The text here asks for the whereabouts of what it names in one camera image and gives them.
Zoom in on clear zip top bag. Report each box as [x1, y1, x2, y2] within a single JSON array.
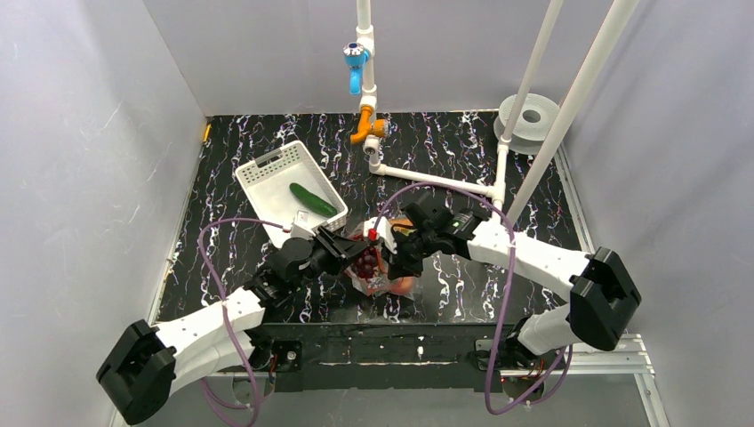
[[345, 217, 416, 299]]

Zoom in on fake green cucumber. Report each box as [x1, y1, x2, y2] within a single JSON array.
[[289, 182, 338, 218]]

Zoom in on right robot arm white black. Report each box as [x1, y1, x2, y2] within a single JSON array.
[[379, 202, 642, 361]]

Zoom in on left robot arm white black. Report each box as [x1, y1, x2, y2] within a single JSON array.
[[96, 229, 370, 425]]

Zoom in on fake red apple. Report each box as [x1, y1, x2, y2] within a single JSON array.
[[389, 277, 414, 296]]

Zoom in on fake purple grapes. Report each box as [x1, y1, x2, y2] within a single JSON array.
[[351, 247, 382, 280]]

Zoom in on white perforated plastic basket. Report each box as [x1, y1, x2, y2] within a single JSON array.
[[235, 141, 349, 248]]

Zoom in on orange faucet valve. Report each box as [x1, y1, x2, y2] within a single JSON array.
[[349, 105, 388, 144]]

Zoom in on white filament spool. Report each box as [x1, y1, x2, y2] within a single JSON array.
[[509, 93, 559, 156]]

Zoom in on blue faucet valve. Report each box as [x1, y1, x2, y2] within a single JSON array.
[[343, 42, 371, 95]]

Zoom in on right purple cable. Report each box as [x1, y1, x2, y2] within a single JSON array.
[[373, 182, 574, 416]]

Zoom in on purple cable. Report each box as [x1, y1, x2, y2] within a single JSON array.
[[373, 182, 574, 416], [197, 218, 296, 427]]

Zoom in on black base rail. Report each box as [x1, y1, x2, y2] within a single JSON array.
[[243, 323, 495, 392]]

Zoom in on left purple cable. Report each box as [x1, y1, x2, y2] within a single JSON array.
[[197, 218, 296, 427]]

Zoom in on yellow pencil at wall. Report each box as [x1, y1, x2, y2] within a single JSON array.
[[202, 124, 212, 143]]

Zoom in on white PVC pipe frame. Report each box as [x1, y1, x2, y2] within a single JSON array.
[[351, 1, 639, 217]]

